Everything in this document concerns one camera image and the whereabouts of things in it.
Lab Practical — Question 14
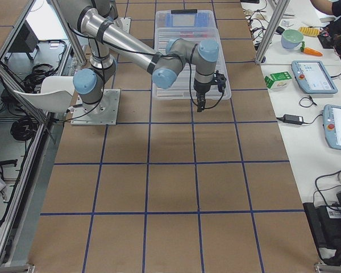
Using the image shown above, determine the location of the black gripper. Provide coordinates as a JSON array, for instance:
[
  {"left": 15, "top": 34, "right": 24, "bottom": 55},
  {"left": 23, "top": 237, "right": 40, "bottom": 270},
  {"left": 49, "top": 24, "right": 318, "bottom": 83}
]
[{"left": 194, "top": 71, "right": 226, "bottom": 112}]

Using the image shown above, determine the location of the clear plastic box lid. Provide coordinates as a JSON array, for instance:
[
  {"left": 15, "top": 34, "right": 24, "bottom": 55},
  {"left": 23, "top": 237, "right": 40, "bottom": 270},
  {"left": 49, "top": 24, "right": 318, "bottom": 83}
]
[{"left": 152, "top": 27, "right": 221, "bottom": 100}]

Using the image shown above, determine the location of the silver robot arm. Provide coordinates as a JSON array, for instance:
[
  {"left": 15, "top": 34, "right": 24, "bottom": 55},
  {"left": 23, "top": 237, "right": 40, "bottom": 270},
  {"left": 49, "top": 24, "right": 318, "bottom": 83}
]
[{"left": 59, "top": 1, "right": 226, "bottom": 112}]

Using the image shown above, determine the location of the clear plastic storage box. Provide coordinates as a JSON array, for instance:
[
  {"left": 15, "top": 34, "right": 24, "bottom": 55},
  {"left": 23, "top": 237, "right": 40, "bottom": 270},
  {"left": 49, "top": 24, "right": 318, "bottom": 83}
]
[{"left": 155, "top": 9, "right": 216, "bottom": 32}]

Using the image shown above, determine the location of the green white carton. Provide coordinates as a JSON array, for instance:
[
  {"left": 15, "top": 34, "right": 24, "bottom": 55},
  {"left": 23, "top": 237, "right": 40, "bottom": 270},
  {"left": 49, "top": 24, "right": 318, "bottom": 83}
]
[{"left": 264, "top": 71, "right": 292, "bottom": 89}]

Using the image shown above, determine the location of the black power adapter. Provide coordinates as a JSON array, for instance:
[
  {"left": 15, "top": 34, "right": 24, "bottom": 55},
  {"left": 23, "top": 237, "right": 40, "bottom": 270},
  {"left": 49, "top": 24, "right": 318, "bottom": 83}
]
[{"left": 276, "top": 114, "right": 304, "bottom": 125}]

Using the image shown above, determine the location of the green bowl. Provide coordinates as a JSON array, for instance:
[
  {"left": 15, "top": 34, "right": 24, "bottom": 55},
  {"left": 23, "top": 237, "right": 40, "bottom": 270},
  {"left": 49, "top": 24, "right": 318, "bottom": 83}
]
[{"left": 281, "top": 29, "right": 303, "bottom": 49}]

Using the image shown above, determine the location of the teach pendant tablet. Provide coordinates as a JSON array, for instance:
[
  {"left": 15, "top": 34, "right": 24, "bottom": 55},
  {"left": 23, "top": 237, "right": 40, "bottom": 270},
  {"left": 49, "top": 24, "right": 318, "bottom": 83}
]
[
  {"left": 291, "top": 60, "right": 338, "bottom": 94},
  {"left": 322, "top": 105, "right": 341, "bottom": 150}
]

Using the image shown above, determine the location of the toy carrot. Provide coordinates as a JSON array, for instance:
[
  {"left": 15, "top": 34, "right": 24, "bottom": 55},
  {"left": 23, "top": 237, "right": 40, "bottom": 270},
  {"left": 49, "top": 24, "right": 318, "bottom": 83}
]
[{"left": 300, "top": 41, "right": 323, "bottom": 57}]

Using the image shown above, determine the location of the yellow toy corn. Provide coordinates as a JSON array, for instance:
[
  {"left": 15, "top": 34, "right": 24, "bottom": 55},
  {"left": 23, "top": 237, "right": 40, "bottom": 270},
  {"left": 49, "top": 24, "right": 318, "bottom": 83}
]
[{"left": 298, "top": 27, "right": 320, "bottom": 37}]

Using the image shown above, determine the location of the white chair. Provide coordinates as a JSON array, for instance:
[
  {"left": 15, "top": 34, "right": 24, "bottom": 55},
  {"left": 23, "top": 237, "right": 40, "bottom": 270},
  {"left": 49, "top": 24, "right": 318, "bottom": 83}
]
[{"left": 14, "top": 76, "right": 74, "bottom": 113}]

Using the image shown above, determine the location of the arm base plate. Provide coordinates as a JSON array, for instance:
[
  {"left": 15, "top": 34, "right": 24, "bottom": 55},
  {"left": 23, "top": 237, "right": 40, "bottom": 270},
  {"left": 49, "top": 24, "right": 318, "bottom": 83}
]
[
  {"left": 70, "top": 89, "right": 120, "bottom": 126},
  {"left": 114, "top": 17, "right": 131, "bottom": 34}
]

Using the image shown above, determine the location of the aluminium frame post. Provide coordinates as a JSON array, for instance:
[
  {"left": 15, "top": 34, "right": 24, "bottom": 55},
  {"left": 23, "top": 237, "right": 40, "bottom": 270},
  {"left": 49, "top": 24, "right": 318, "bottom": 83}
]
[{"left": 255, "top": 0, "right": 290, "bottom": 65}]

